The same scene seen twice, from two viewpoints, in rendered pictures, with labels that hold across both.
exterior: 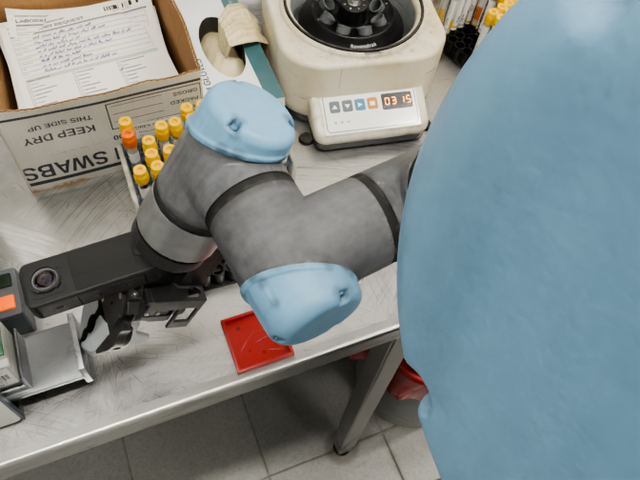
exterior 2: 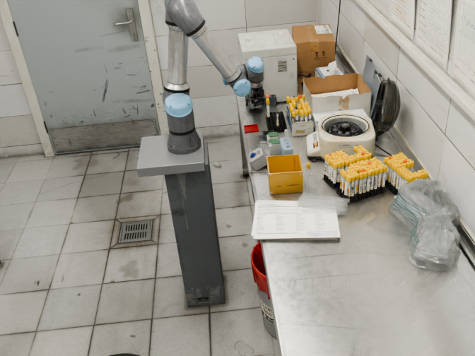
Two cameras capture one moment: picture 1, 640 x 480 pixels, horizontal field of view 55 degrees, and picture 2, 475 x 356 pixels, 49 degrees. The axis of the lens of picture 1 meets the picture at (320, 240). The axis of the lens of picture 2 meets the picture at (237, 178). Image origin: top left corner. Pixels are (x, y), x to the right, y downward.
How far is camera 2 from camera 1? 239 cm
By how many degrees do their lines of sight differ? 75
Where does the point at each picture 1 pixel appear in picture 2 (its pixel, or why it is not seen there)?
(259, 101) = (257, 62)
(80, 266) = not seen: hidden behind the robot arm
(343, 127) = (309, 138)
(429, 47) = (324, 136)
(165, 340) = (256, 119)
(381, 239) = not seen: hidden behind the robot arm
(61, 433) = (241, 109)
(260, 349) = (248, 128)
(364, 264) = not seen: hidden behind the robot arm
